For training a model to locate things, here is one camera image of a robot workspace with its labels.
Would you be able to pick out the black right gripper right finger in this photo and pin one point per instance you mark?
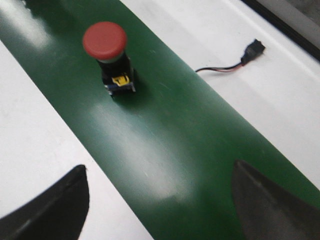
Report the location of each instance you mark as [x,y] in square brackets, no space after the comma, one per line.
[269,212]

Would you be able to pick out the green conveyor belt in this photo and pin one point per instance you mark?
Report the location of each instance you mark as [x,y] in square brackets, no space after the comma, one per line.
[169,148]

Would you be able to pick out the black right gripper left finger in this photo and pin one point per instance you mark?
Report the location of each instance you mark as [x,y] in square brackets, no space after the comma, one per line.
[58,213]

